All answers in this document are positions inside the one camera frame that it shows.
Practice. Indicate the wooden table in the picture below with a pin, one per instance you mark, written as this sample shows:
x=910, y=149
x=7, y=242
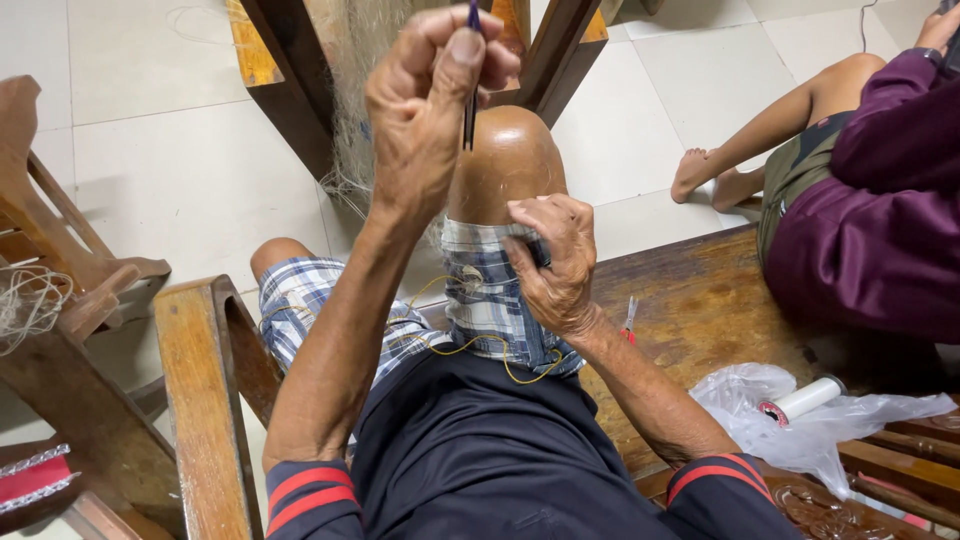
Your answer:
x=279, y=82

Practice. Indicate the person's right leg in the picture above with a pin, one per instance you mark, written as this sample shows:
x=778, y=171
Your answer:
x=510, y=157

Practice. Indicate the person's right hand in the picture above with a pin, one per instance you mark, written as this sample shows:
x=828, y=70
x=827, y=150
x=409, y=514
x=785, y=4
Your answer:
x=559, y=277

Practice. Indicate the translucent fishing net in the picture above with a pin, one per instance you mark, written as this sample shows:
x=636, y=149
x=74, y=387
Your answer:
x=360, y=112

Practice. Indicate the wooden bench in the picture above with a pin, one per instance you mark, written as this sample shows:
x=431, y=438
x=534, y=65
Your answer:
x=697, y=300

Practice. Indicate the bundle of pale fishing line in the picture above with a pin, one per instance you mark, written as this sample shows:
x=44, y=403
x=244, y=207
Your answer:
x=30, y=300

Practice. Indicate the white thread spool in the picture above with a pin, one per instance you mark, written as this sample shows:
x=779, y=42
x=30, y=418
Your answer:
x=806, y=399

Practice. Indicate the person's leg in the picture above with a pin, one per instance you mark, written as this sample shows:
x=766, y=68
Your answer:
x=279, y=251
x=510, y=157

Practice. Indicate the red cushion with silver trim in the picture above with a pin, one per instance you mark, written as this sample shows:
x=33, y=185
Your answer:
x=30, y=478

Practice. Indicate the person's navy striped-sleeve shirt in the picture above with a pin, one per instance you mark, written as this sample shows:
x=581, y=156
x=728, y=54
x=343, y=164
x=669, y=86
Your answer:
x=465, y=450

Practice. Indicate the person's left hand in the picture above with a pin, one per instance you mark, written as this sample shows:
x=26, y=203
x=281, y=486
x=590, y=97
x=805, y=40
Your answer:
x=416, y=127

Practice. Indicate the blue netting needle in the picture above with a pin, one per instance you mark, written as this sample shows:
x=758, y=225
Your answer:
x=470, y=124

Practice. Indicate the person's plaid shorts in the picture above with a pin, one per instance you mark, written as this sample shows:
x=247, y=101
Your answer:
x=487, y=300

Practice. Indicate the person's left leg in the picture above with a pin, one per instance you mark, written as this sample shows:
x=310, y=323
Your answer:
x=279, y=251

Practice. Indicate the wooden chair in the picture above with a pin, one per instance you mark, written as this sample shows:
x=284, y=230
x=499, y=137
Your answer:
x=45, y=225

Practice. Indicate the clear plastic bag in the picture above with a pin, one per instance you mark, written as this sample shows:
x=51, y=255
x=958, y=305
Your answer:
x=795, y=442

